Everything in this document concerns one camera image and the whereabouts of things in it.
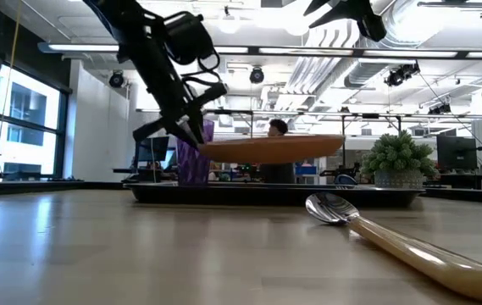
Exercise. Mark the person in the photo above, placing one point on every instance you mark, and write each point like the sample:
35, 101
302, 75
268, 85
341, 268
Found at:
278, 127

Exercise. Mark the black computer monitor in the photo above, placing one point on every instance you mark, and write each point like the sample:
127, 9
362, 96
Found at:
456, 152
152, 148

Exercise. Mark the green potted succulent plant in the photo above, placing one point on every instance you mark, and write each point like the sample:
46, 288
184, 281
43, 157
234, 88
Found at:
397, 156

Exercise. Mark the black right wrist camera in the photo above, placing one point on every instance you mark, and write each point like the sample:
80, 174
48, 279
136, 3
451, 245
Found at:
374, 29

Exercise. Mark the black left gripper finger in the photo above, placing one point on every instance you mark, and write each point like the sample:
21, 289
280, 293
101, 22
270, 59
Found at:
190, 132
199, 125

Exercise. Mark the overhead frame light bar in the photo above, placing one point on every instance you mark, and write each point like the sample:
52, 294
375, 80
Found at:
252, 50

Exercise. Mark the black ceiling spotlight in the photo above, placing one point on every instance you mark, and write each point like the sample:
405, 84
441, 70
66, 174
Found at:
256, 75
116, 79
439, 109
401, 74

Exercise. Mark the wooden plate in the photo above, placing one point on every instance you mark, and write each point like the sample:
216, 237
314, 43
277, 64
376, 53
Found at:
270, 150

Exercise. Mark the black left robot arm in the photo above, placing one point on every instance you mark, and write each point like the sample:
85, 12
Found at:
118, 17

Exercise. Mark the black rectangular tray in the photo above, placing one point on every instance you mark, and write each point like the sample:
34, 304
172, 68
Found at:
245, 197

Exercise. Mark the purple faceted plastic cup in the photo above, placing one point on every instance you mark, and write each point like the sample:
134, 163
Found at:
194, 167

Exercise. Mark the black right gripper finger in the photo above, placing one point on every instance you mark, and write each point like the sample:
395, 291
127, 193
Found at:
336, 16
319, 6

